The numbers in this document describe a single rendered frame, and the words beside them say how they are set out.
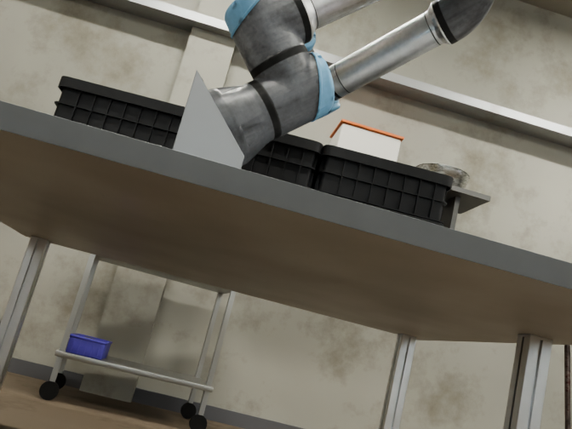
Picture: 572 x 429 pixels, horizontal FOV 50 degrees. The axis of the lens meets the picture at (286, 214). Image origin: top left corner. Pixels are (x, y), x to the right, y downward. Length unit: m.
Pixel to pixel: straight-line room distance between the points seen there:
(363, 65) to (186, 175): 0.62
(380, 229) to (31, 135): 0.50
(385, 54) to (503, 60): 3.53
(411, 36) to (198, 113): 0.51
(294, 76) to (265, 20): 0.11
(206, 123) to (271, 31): 0.22
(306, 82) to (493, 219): 3.41
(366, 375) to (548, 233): 1.63
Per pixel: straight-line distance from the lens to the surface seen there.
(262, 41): 1.15
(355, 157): 1.37
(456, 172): 3.88
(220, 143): 1.05
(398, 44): 1.36
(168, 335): 3.88
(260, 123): 1.11
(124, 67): 4.26
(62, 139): 0.90
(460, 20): 1.33
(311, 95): 1.14
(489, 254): 0.95
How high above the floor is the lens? 0.46
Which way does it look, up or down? 13 degrees up
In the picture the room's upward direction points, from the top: 14 degrees clockwise
